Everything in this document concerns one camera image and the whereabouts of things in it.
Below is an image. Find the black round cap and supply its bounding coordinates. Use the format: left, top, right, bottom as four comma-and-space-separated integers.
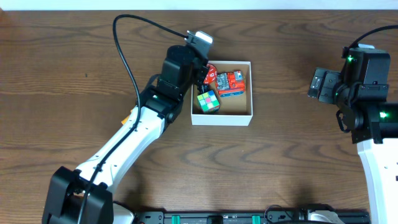
197, 84, 210, 95

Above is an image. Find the red polyhedral die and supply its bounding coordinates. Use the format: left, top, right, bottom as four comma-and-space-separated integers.
203, 63, 218, 85

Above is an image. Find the multicolour puzzle cube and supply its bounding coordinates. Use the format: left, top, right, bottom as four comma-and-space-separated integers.
197, 90, 220, 114

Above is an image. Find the red grey toy truck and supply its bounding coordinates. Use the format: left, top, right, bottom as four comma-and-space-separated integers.
216, 70, 246, 98

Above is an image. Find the orange rubber duck toy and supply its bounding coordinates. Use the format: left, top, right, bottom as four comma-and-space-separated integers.
121, 109, 134, 125

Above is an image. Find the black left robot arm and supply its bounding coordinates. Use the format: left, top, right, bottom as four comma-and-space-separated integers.
42, 44, 210, 223

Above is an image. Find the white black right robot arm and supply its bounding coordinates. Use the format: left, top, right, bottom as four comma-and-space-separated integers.
307, 44, 397, 223

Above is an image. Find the white cardboard box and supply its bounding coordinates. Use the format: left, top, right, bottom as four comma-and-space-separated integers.
190, 60, 253, 126

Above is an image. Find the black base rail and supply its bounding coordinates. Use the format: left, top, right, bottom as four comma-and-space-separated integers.
133, 203, 371, 224

